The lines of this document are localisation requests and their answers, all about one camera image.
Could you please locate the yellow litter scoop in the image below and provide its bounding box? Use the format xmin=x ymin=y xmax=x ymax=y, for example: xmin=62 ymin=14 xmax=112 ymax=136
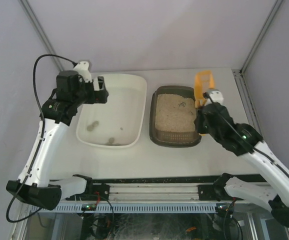
xmin=194 ymin=70 xmax=217 ymax=136

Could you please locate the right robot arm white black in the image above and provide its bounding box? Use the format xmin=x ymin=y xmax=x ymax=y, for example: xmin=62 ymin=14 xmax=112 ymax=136
xmin=194 ymin=102 xmax=289 ymax=228

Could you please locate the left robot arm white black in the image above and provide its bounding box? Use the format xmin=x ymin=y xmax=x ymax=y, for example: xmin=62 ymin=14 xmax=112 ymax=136
xmin=6 ymin=70 xmax=109 ymax=210

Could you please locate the dark grey litter box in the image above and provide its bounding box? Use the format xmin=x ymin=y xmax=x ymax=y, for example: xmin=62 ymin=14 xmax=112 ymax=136
xmin=149 ymin=85 xmax=201 ymax=148

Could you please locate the white plastic tub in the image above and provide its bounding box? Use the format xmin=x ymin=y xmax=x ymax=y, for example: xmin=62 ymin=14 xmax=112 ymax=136
xmin=76 ymin=73 xmax=147 ymax=149

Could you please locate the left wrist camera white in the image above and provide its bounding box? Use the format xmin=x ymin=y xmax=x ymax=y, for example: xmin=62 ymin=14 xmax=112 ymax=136
xmin=73 ymin=60 xmax=93 ymax=83

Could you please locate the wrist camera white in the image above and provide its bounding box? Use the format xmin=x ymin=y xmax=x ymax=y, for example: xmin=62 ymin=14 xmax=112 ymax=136
xmin=73 ymin=60 xmax=93 ymax=83
xmin=203 ymin=88 xmax=224 ymax=105

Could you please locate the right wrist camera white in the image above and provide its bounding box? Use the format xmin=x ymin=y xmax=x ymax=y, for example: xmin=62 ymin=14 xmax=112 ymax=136
xmin=203 ymin=88 xmax=224 ymax=105

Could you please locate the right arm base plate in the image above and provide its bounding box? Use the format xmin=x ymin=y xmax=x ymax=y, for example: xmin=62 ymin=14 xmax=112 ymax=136
xmin=197 ymin=173 xmax=234 ymax=202

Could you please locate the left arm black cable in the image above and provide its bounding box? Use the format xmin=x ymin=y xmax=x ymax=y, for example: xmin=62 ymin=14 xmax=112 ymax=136
xmin=5 ymin=54 xmax=79 ymax=223

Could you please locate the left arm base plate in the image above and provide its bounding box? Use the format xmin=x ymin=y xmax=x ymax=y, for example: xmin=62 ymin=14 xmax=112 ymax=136
xmin=65 ymin=181 xmax=110 ymax=201

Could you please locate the aluminium front rail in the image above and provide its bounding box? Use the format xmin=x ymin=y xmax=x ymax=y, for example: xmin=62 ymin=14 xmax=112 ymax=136
xmin=20 ymin=181 xmax=289 ymax=203

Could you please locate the grey slotted cable duct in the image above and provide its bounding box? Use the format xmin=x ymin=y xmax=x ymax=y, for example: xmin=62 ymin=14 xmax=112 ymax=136
xmin=39 ymin=202 xmax=218 ymax=214

